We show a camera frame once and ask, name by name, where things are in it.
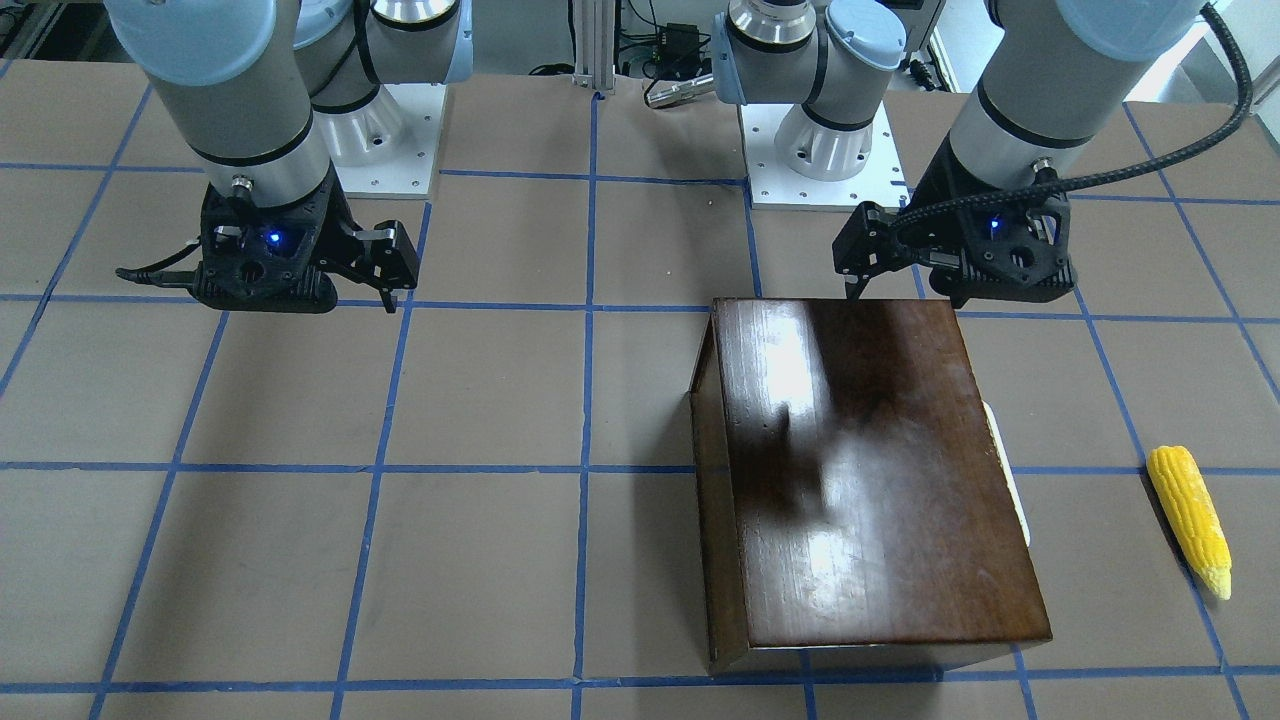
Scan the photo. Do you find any black braided cable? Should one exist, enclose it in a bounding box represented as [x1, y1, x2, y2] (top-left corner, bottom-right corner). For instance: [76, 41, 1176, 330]
[893, 3, 1254, 231]

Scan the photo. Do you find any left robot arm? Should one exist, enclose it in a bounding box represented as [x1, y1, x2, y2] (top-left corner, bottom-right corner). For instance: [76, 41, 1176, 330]
[710, 1, 1201, 307]

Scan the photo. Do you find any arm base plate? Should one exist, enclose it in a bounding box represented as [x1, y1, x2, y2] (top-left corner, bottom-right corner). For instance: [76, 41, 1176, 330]
[316, 85, 449, 201]
[739, 104, 910, 211]

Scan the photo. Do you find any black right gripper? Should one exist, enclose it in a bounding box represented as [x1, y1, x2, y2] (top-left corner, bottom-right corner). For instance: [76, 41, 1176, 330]
[189, 168, 420, 314]

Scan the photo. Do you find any dark wooden drawer cabinet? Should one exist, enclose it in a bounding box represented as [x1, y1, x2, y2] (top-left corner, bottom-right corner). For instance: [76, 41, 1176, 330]
[689, 299, 1053, 676]

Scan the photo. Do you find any yellow corn cob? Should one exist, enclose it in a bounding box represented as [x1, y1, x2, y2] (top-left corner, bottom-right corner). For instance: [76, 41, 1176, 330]
[1147, 446, 1233, 601]

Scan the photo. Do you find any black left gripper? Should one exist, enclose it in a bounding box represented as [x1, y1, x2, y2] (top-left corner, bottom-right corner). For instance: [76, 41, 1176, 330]
[833, 193, 1076, 307]

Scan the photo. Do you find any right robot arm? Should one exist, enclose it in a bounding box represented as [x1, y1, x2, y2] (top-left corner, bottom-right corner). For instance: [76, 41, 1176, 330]
[105, 1, 474, 314]

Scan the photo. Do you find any aluminium frame post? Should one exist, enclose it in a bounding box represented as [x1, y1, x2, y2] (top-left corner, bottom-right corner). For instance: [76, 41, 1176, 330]
[570, 0, 617, 97]

